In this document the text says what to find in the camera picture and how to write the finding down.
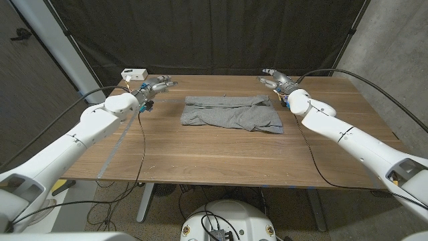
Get black wall hook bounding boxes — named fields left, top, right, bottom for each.
left=9, top=27, right=33, bottom=42

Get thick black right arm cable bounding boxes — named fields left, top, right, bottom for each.
left=296, top=68, right=428, bottom=134

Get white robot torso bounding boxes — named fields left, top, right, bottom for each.
left=179, top=199, right=278, bottom=241

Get grey electronics box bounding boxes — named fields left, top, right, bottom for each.
left=209, top=229, right=234, bottom=241

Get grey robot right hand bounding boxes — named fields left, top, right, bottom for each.
left=257, top=68, right=300, bottom=96

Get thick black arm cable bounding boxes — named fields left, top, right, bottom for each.
left=0, top=85, right=132, bottom=170
left=296, top=68, right=428, bottom=134

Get yellow plastic object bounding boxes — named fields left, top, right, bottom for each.
left=49, top=179, right=68, bottom=195

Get white pillar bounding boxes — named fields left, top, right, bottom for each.
left=9, top=0, right=107, bottom=104

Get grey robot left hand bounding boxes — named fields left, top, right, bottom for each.
left=140, top=75, right=179, bottom=101

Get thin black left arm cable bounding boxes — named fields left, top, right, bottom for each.
left=6, top=110, right=147, bottom=232

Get black backdrop curtain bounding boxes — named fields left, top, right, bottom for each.
left=43, top=0, right=372, bottom=96

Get grey cotton shorts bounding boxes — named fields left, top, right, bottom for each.
left=180, top=94, right=284, bottom=135

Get white table leg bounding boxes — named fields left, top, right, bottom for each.
left=136, top=182, right=155, bottom=224

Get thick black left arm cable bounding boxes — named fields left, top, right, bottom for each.
left=0, top=85, right=132, bottom=170

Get black backdrop stand pole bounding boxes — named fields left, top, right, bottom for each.
left=328, top=0, right=372, bottom=77
left=43, top=0, right=108, bottom=97

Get grey table leg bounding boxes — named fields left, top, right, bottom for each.
left=306, top=189, right=328, bottom=232

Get grey tape outline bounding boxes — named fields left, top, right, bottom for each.
left=96, top=98, right=382, bottom=188

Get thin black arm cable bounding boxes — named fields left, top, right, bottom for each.
left=6, top=110, right=147, bottom=232
left=293, top=112, right=428, bottom=211

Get white power strip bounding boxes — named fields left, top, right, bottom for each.
left=120, top=68, right=148, bottom=82

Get black round fan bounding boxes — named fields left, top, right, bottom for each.
left=152, top=183, right=177, bottom=197

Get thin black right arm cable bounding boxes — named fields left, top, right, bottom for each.
left=293, top=112, right=428, bottom=211

